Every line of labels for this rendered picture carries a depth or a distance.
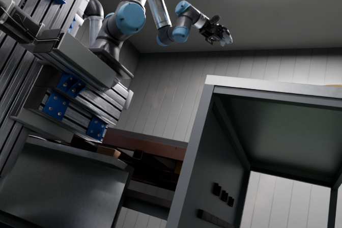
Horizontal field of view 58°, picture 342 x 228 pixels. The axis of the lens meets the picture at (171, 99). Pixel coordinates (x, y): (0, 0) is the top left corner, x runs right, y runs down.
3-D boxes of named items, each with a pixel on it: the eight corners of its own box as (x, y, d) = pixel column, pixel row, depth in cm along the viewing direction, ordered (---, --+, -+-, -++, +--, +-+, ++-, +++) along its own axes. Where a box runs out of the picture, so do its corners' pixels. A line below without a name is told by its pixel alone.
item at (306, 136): (246, 166, 228) (247, 161, 229) (337, 185, 203) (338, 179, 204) (204, 83, 118) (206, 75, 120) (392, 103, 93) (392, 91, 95)
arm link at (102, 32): (114, 53, 146) (123, 30, 151) (126, 46, 135) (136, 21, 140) (91, 40, 141) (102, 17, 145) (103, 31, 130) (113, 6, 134)
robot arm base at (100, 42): (102, 52, 125) (110, 32, 129) (77, 53, 133) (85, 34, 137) (123, 71, 137) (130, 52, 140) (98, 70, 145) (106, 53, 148)
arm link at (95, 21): (109, -3, 195) (108, 74, 194) (98, 0, 202) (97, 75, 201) (93, -8, 186) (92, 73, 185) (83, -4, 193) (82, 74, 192)
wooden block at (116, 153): (94, 155, 148) (98, 145, 149) (101, 158, 153) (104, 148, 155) (111, 159, 144) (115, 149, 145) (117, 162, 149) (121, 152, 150)
